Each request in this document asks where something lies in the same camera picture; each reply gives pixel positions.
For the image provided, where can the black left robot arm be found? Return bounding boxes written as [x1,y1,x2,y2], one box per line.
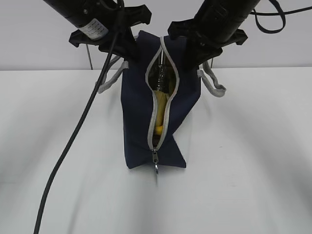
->
[46,0,152,61]

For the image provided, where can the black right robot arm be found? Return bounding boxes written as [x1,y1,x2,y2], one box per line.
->
[168,0,259,71]

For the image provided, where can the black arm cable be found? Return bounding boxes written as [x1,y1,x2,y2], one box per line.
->
[252,0,312,34]
[33,0,125,234]

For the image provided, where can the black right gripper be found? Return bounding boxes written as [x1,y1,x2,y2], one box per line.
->
[168,20,248,73]

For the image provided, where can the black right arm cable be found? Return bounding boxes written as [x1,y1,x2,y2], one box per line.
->
[252,0,312,34]

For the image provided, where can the yellow banana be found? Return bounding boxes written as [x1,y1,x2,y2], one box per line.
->
[154,91,169,136]

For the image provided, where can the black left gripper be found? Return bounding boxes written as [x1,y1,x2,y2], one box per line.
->
[69,5,152,70]

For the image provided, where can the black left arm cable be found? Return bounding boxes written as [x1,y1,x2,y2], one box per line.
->
[33,0,125,234]

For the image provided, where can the navy blue lunch bag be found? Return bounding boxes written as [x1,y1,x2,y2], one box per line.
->
[98,31,226,169]

